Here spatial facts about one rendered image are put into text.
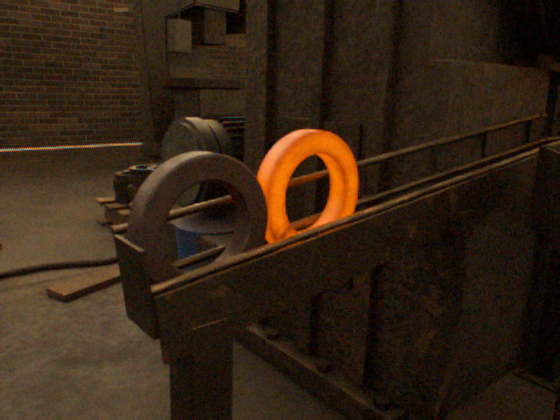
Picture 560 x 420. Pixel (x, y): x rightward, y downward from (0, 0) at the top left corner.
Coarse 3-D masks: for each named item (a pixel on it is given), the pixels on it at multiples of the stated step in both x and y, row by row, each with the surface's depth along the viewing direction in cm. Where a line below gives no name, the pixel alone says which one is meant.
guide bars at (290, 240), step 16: (512, 160) 102; (464, 176) 91; (416, 192) 83; (368, 208) 76; (384, 208) 78; (336, 224) 72; (288, 240) 66; (304, 240) 68; (240, 256) 62; (256, 256) 63; (192, 272) 58; (208, 272) 59; (160, 288) 55
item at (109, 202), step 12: (132, 168) 263; (144, 168) 274; (120, 180) 280; (132, 180) 262; (144, 180) 260; (120, 192) 282; (132, 192) 263; (108, 204) 281; (120, 204) 282; (108, 216) 294; (120, 216) 264
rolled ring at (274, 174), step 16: (288, 144) 67; (304, 144) 68; (320, 144) 70; (336, 144) 72; (272, 160) 66; (288, 160) 67; (336, 160) 73; (352, 160) 75; (256, 176) 68; (272, 176) 65; (288, 176) 67; (336, 176) 76; (352, 176) 76; (272, 192) 66; (336, 192) 77; (352, 192) 76; (272, 208) 66; (336, 208) 76; (352, 208) 77; (272, 224) 67; (288, 224) 69; (320, 224) 76; (272, 240) 69
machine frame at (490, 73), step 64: (256, 0) 142; (320, 0) 119; (384, 0) 105; (448, 0) 102; (256, 64) 146; (320, 64) 122; (384, 64) 107; (448, 64) 99; (512, 64) 124; (256, 128) 145; (320, 128) 126; (384, 128) 110; (448, 128) 102; (512, 128) 119; (320, 192) 130; (512, 256) 134; (320, 320) 139; (384, 320) 121; (512, 320) 142; (320, 384) 133; (384, 384) 123
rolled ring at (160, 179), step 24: (168, 168) 56; (192, 168) 57; (216, 168) 59; (240, 168) 61; (144, 192) 55; (168, 192) 55; (240, 192) 62; (144, 216) 54; (240, 216) 65; (264, 216) 65; (144, 240) 55; (240, 240) 65; (264, 240) 66; (168, 264) 57
